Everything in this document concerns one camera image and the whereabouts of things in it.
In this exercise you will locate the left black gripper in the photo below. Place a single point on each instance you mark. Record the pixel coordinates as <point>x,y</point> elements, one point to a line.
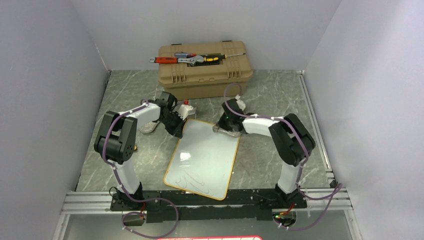
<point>177,131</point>

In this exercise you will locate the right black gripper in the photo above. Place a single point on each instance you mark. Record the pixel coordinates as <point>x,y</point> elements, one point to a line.
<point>221,125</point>

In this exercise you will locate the dark brown scrubbing pad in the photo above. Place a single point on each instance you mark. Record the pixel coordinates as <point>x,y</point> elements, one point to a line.
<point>233,134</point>

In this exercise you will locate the yellow framed whiteboard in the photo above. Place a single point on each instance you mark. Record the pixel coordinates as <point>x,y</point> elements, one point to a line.
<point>203,160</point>

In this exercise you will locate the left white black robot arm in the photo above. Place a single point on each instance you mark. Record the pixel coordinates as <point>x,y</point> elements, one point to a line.
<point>117,135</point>

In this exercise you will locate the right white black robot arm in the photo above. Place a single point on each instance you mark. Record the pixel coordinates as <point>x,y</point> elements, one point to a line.
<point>292,140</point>

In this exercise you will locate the grey scrubbing pad left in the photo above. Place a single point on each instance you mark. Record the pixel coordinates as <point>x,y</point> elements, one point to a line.
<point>148,128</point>

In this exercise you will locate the tan plastic toolbox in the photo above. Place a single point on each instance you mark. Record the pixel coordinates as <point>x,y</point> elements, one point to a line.
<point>205,79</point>

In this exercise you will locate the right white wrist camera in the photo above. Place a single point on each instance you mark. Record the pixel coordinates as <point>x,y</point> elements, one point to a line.
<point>241,104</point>

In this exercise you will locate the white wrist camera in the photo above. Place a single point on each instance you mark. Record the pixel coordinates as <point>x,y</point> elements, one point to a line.
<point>241,104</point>
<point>185,109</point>

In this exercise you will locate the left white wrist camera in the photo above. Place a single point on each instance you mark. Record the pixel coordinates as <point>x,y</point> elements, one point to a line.
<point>185,109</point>

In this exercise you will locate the yellow black handled screwdriver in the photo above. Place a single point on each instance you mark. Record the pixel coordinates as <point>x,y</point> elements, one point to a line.
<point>218,57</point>

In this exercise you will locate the red handled adjustable wrench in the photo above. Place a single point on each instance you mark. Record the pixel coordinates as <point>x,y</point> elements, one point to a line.
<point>175,60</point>

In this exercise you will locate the blue red handled screwdriver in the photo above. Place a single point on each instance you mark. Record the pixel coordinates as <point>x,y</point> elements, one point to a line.
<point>187,55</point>

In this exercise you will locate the black aluminium base frame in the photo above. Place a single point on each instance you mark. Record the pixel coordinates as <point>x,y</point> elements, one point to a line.
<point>168,205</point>

